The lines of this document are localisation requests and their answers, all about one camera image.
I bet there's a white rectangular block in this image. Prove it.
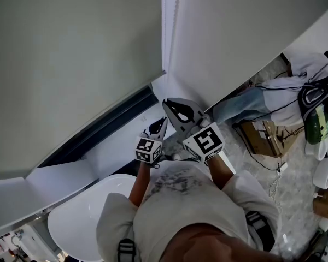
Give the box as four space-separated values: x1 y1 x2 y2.
219 151 237 175

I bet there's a white charger with cable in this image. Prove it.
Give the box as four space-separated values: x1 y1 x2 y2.
268 162 290 215

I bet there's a white ceramic basin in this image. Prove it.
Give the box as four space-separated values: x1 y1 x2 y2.
313 157 328 190

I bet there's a white window sill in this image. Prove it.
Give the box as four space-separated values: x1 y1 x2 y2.
0 102 181 233

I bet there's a dark-framed glass window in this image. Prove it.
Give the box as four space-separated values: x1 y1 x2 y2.
35 85 159 169

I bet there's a large brown cardboard box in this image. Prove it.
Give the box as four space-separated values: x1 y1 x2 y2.
239 120 304 158

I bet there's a black harness strap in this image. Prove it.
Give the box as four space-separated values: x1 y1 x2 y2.
117 238 138 262
245 211 276 252

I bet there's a person's right forearm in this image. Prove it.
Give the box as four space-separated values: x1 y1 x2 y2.
207 154 235 190

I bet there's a person's left forearm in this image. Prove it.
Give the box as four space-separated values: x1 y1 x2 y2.
128 161 154 209

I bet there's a white roller blind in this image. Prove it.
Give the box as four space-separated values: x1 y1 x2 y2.
0 0 167 180

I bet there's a cluttered white shelf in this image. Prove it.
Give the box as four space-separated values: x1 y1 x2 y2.
0 224 62 262

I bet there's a black stand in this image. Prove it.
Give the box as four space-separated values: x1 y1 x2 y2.
300 227 328 262

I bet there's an operator in white shirt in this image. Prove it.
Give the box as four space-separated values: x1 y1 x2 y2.
96 161 281 262

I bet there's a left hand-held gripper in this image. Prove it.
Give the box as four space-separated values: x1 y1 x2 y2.
134 117 169 165

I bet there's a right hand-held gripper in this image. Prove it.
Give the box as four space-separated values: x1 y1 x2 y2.
162 97 226 164

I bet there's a person's head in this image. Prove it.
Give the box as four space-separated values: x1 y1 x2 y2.
158 222 285 262

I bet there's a white bathtub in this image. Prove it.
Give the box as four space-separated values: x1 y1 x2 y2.
47 173 139 262

